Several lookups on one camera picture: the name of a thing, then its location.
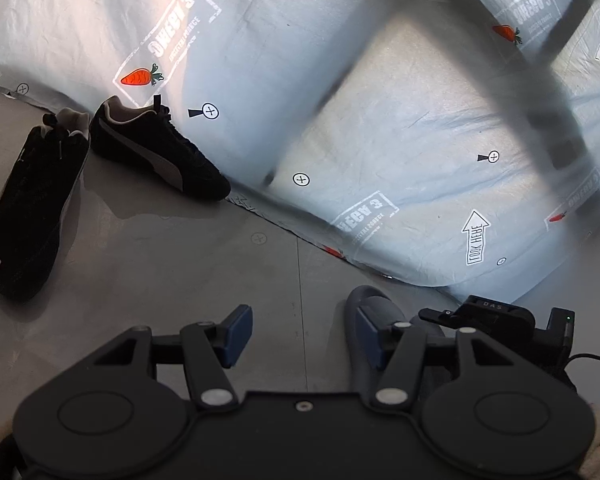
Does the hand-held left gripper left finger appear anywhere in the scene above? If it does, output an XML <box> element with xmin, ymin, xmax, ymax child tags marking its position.
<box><xmin>94</xmin><ymin>304</ymin><xmax>254</xmax><ymax>409</ymax></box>

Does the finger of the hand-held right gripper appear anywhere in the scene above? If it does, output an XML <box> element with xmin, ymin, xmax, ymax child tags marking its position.
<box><xmin>418</xmin><ymin>295</ymin><xmax>536</xmax><ymax>343</ymax></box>

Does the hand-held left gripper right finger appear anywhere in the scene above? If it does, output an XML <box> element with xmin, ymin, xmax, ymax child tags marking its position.
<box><xmin>355</xmin><ymin>306</ymin><xmax>513</xmax><ymax>409</ymax></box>

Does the dark grey slide sandal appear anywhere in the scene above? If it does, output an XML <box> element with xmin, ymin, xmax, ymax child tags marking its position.
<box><xmin>342</xmin><ymin>284</ymin><xmax>447</xmax><ymax>397</ymax></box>

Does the black suede sneaker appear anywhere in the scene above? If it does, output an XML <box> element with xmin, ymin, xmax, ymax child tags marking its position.
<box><xmin>88</xmin><ymin>94</ymin><xmax>232</xmax><ymax>204</ymax></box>
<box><xmin>0</xmin><ymin>112</ymin><xmax>91</xmax><ymax>304</ymax></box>

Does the printed silver backdrop sheet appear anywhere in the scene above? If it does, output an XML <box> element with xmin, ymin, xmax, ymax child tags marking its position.
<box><xmin>0</xmin><ymin>0</ymin><xmax>600</xmax><ymax>291</ymax></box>

